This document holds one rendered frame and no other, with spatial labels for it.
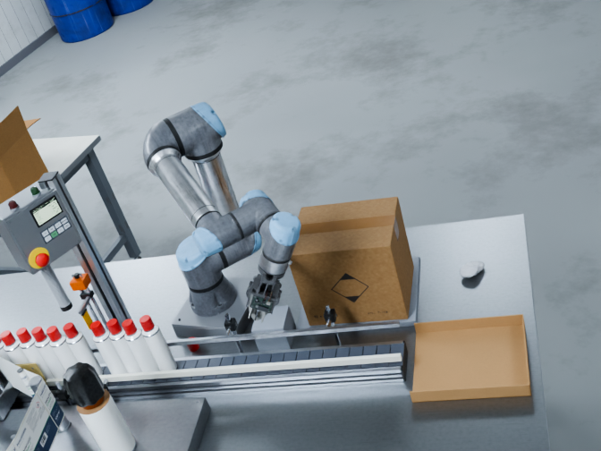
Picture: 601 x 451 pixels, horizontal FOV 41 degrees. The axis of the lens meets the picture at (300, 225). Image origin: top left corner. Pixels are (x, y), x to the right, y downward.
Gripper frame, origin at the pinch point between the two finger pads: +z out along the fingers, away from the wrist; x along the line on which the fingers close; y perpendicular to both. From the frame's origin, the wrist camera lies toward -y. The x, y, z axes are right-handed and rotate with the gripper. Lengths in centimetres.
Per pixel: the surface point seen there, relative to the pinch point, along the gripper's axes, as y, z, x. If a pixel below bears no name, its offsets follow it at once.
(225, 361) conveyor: -1.7, 23.5, -4.2
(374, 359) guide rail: 4.7, -1.6, 33.3
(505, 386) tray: 13, -15, 64
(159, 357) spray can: 2.3, 25.3, -22.7
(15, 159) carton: -136, 83, -125
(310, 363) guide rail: 4.7, 7.1, 18.0
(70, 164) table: -158, 94, -106
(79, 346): 2, 31, -46
